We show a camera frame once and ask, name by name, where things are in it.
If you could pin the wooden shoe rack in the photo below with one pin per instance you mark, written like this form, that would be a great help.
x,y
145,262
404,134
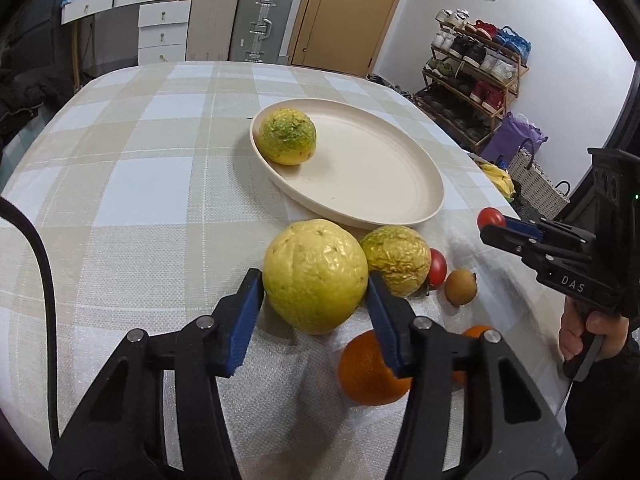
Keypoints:
x,y
506,105

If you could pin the grey suitcase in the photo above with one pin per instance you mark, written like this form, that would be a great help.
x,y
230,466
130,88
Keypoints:
x,y
260,20

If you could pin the scattered sneakers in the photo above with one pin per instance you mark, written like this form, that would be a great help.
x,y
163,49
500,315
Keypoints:
x,y
390,85

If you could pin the brown longan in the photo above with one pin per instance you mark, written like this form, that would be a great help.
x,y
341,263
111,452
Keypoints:
x,y
460,287

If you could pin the beige checked tablecloth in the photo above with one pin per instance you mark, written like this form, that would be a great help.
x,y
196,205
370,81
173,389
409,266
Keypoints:
x,y
150,185

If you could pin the white desk with drawers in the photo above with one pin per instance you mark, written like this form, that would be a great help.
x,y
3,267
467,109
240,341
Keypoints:
x,y
162,20

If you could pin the beige suitcase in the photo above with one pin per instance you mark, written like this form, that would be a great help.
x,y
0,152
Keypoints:
x,y
215,15

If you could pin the large orange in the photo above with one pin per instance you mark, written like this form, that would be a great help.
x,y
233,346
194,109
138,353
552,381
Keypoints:
x,y
365,375

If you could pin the beige round plate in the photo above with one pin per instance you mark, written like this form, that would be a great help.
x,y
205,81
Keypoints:
x,y
370,160

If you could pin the purple bag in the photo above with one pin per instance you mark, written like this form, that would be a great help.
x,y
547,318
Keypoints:
x,y
510,140

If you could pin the person's right hand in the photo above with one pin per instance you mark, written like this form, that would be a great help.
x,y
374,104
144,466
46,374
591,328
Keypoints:
x,y
569,332

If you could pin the yellow plastic bag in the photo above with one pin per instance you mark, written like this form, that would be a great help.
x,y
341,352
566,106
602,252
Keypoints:
x,y
500,177

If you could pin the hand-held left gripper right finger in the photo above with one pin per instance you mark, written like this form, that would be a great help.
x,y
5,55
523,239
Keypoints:
x,y
385,325

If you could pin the small orange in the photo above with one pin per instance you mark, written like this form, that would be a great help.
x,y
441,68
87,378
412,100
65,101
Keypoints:
x,y
475,332

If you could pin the green-patched yellow guava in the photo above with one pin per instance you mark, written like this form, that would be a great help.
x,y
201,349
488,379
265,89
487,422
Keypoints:
x,y
287,135

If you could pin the wooden door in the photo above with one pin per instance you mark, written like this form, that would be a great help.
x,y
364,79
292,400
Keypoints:
x,y
345,10

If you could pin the wrinkled yellow guava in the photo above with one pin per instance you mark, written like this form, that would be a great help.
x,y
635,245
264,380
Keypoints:
x,y
400,260

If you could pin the red tomato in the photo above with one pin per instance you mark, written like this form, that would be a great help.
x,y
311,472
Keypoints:
x,y
437,270
490,217

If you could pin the person's right forearm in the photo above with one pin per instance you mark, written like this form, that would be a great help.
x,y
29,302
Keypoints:
x,y
605,410

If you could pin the dark jacket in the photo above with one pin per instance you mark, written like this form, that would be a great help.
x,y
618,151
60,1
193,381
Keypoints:
x,y
25,95

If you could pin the smooth pale yellow guava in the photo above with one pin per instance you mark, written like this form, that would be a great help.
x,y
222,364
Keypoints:
x,y
315,275

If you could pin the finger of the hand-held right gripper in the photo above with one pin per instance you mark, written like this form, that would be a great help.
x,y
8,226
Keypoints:
x,y
505,240
522,227

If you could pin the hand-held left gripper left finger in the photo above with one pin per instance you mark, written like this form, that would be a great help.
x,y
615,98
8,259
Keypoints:
x,y
245,330

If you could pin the grey wicker basket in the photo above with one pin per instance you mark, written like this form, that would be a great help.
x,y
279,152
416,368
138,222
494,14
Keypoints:
x,y
537,180

